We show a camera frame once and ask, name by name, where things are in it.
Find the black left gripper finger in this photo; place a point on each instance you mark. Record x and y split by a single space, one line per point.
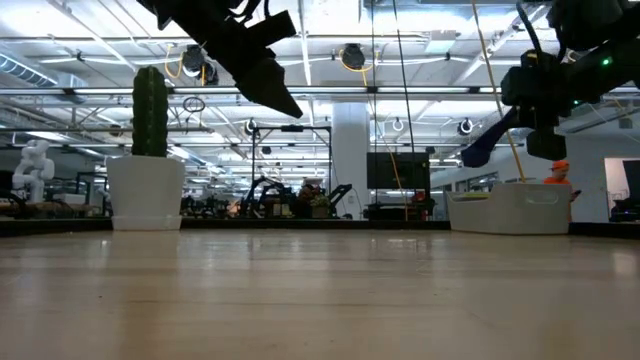
270 90

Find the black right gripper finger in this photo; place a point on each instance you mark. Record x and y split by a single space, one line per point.
547 145

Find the navy blue measuring cup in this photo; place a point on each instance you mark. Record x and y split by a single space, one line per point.
482 147

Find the grey plastic basket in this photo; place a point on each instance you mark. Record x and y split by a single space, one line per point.
510 215

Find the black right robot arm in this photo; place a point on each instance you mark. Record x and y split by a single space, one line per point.
600 30

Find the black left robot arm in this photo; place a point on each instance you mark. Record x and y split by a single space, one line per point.
155 10

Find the person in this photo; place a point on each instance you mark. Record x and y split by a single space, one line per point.
307 192
559 172

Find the black computer monitor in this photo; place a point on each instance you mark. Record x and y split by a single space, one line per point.
632 177

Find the white square column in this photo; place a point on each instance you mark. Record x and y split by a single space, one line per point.
350 150

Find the black background robot arms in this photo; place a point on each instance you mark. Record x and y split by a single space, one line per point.
265 192

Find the green cactus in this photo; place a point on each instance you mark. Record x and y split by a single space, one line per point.
150 115

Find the white hexagonal plant pot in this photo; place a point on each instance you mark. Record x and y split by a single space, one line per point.
145 195

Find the black tall frame stand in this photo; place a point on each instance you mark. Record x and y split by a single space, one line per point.
292 128

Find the black wall screen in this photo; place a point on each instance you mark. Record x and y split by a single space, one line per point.
415 170

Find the black frame crossbar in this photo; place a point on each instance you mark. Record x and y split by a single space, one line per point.
400 225

